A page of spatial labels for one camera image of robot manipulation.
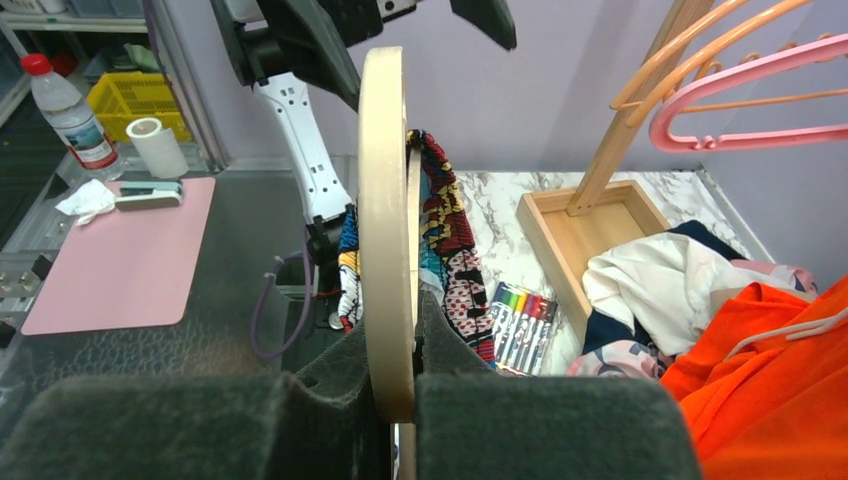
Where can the orange shorts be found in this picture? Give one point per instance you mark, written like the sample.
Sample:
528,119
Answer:
764,389

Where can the orange hanger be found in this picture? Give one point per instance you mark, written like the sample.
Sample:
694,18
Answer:
664,70

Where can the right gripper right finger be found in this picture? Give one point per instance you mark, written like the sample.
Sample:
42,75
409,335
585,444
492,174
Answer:
474,423

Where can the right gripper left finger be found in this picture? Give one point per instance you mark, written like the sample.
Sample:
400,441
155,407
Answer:
320,422

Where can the yellow box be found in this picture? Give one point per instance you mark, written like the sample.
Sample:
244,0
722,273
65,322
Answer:
118,99

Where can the red label bottle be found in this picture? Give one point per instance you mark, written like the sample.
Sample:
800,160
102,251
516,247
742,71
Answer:
69,114

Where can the pink mat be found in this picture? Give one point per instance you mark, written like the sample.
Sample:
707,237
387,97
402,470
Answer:
125,269

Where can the cream hanger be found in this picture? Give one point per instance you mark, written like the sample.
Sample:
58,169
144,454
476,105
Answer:
388,250

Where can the white paper roll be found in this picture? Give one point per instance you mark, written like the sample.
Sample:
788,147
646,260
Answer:
158,148

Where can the comic print shorts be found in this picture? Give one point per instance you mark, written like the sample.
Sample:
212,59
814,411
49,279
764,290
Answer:
449,264

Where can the pink white navy garment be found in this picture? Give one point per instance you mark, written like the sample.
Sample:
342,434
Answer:
652,298

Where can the crumpled white tissue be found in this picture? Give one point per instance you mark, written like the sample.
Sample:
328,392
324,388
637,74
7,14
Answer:
90,200

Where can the light blue stapler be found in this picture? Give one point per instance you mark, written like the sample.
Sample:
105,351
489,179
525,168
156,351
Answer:
149,195

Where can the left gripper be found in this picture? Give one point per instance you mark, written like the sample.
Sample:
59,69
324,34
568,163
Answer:
313,36

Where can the pack of coloured markers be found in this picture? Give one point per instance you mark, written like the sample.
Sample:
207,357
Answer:
523,325

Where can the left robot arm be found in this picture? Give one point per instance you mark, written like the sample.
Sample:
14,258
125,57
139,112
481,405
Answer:
259,64

